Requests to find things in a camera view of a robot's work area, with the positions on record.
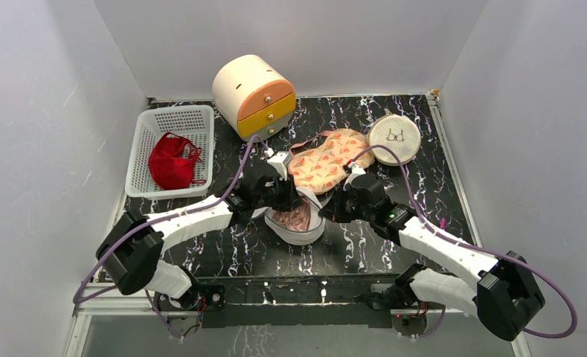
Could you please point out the round beige mesh pouch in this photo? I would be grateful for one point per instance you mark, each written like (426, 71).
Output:
(398, 133)

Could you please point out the white mesh laundry bag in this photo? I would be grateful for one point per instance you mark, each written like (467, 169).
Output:
(316, 227)

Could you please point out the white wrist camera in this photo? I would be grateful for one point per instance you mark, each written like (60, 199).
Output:
(279, 161)
(353, 170)

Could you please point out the red bra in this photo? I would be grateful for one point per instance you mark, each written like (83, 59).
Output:
(172, 162)

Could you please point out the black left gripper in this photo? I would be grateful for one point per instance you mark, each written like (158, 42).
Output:
(291, 198)

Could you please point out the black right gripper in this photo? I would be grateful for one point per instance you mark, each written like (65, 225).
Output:
(342, 207)

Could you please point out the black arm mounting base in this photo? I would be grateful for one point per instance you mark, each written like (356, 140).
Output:
(313, 300)

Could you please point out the white plastic basket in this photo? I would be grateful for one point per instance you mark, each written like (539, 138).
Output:
(193, 122)

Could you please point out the pink bra in bag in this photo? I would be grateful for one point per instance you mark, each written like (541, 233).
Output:
(295, 220)

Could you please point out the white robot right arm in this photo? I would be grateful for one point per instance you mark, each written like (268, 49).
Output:
(501, 295)

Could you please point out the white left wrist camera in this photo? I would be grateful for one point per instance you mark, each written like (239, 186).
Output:
(279, 161)

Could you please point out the cream round drawer cabinet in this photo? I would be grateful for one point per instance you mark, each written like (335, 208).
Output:
(253, 97)

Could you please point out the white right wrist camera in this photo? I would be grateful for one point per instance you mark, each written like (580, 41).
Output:
(353, 170)

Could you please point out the floral peach bra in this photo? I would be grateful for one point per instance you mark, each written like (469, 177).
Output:
(321, 169)

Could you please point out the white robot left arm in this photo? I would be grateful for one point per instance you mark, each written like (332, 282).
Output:
(131, 253)

